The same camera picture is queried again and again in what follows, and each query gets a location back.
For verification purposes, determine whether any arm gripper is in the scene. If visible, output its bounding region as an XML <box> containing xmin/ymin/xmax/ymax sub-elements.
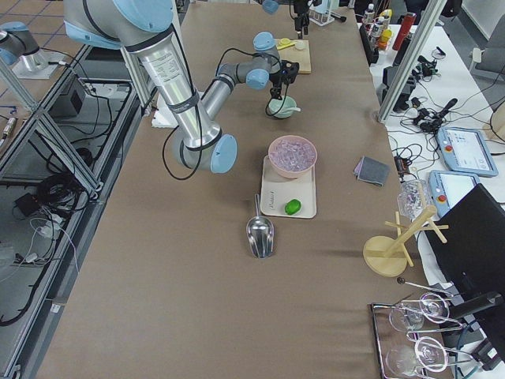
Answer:
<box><xmin>270</xmin><ymin>59</ymin><xmax>299</xmax><ymax>99</ymax></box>
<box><xmin>292</xmin><ymin>0</ymin><xmax>314</xmax><ymax>38</ymax></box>

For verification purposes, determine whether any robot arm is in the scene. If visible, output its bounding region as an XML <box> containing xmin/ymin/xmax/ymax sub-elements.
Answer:
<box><xmin>258</xmin><ymin>0</ymin><xmax>320</xmax><ymax>39</ymax></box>
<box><xmin>64</xmin><ymin>0</ymin><xmax>299</xmax><ymax>174</ymax></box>

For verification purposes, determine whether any green bowl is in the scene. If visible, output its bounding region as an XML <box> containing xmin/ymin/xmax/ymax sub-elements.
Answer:
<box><xmin>267</xmin><ymin>96</ymin><xmax>297</xmax><ymax>119</ymax></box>

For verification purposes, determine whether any clear ice cubes pile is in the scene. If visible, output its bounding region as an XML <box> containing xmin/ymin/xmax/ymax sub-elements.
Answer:
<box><xmin>271</xmin><ymin>139</ymin><xmax>316</xmax><ymax>172</ymax></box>

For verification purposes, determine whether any pink bowl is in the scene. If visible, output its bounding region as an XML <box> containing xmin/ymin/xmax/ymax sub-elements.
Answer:
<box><xmin>267</xmin><ymin>135</ymin><xmax>318</xmax><ymax>178</ymax></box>

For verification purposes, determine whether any metal ice scoop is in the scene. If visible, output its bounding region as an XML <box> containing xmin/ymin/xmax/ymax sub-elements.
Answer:
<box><xmin>246</xmin><ymin>193</ymin><xmax>275</xmax><ymax>259</ymax></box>

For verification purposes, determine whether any white toy steamed bun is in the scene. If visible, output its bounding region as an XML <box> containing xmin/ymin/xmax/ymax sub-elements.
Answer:
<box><xmin>295</xmin><ymin>40</ymin><xmax>305</xmax><ymax>51</ymax></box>

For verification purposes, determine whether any yellow plastic knife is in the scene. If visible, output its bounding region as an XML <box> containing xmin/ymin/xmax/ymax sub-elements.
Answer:
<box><xmin>277</xmin><ymin>43</ymin><xmax>295</xmax><ymax>51</ymax></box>

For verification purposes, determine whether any bamboo cutting board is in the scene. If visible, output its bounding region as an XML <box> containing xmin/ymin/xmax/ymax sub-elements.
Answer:
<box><xmin>275</xmin><ymin>39</ymin><xmax>312</xmax><ymax>74</ymax></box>

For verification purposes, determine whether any cream plastic tray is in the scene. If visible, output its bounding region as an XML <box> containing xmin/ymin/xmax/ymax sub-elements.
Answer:
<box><xmin>260</xmin><ymin>156</ymin><xmax>317</xmax><ymax>219</ymax></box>

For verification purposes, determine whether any red bottle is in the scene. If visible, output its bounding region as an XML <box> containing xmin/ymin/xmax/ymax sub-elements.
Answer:
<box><xmin>392</xmin><ymin>12</ymin><xmax>417</xmax><ymax>51</ymax></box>

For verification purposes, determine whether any green lime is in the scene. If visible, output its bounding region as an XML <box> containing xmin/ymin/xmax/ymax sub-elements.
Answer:
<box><xmin>284</xmin><ymin>199</ymin><xmax>301</xmax><ymax>216</ymax></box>

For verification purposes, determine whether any grey folded cloth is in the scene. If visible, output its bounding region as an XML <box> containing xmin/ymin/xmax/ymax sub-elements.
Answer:
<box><xmin>353</xmin><ymin>156</ymin><xmax>390</xmax><ymax>186</ymax></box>

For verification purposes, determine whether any blue teach pendant near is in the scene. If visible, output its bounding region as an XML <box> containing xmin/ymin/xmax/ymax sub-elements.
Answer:
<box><xmin>428</xmin><ymin>170</ymin><xmax>480</xmax><ymax>217</ymax></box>

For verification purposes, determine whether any blue teach pendant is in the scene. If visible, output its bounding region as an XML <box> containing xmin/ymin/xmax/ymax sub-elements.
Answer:
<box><xmin>436</xmin><ymin>126</ymin><xmax>499</xmax><ymax>177</ymax></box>
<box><xmin>428</xmin><ymin>170</ymin><xmax>480</xmax><ymax>217</ymax></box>

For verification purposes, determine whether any blue teach pendant far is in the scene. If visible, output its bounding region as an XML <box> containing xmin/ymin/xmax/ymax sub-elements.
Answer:
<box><xmin>436</xmin><ymin>126</ymin><xmax>499</xmax><ymax>177</ymax></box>

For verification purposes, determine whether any wooden mug tree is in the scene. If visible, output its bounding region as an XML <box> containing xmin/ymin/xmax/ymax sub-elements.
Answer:
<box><xmin>363</xmin><ymin>204</ymin><xmax>449</xmax><ymax>277</ymax></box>

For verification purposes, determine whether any black monitor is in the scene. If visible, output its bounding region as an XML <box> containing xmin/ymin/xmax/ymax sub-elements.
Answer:
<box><xmin>426</xmin><ymin>184</ymin><xmax>504</xmax><ymax>300</ymax></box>

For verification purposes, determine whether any wine glass rack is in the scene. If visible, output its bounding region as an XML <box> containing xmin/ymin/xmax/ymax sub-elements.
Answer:
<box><xmin>370</xmin><ymin>292</ymin><xmax>473</xmax><ymax>378</ymax></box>

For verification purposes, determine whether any aluminium frame post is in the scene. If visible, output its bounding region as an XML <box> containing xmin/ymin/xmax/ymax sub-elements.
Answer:
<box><xmin>376</xmin><ymin>0</ymin><xmax>447</xmax><ymax>124</ymax></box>

